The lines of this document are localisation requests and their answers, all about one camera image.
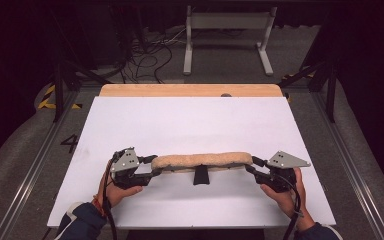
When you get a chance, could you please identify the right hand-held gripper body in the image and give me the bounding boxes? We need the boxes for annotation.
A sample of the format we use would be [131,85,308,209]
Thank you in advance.
[255,150,312,194]

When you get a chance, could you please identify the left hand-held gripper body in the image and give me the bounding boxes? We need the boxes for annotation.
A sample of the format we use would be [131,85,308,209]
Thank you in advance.
[109,147,154,190]

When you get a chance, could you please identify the tan fleece pad black backing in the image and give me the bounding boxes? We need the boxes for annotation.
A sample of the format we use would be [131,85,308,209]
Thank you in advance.
[150,151,254,186]

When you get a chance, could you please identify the person's left hand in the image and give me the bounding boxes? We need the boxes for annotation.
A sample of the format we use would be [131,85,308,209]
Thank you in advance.
[96,159,144,209]

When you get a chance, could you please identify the person's right hand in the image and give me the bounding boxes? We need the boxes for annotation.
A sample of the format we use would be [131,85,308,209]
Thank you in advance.
[259,167,315,232]

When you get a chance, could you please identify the white table board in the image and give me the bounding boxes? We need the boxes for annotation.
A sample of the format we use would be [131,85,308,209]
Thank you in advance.
[47,96,337,230]

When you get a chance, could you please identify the wooden table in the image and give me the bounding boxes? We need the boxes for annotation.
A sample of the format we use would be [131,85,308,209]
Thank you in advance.
[98,83,284,98]

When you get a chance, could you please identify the black metal stand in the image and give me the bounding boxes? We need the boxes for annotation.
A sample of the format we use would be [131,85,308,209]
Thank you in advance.
[278,19,339,123]
[51,6,111,123]

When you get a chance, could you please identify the yellow black floor tape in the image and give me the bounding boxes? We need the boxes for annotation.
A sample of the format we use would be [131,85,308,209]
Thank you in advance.
[38,84,83,110]

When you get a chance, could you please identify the left hand-held gripper cable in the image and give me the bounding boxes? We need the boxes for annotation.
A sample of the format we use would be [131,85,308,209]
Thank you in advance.
[100,159,119,240]

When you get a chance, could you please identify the hand-held gripper cable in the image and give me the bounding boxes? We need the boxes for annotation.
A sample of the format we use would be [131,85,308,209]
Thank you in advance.
[281,173,303,240]
[100,159,119,240]

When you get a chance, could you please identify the red beaded bracelet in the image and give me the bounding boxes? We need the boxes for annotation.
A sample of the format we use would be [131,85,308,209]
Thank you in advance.
[91,195,107,218]

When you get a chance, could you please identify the right hand-held gripper cable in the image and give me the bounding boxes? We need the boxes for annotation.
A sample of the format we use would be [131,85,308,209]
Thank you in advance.
[281,173,303,240]

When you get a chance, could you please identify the aluminium floor rail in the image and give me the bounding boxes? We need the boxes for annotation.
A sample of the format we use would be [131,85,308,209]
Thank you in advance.
[0,89,81,240]
[309,91,384,240]

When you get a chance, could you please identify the tangle of black floor cables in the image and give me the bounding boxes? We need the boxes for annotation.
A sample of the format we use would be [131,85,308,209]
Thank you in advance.
[119,28,188,84]

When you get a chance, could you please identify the white metal stand frame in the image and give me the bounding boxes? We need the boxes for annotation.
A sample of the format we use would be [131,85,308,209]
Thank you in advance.
[183,4,278,77]

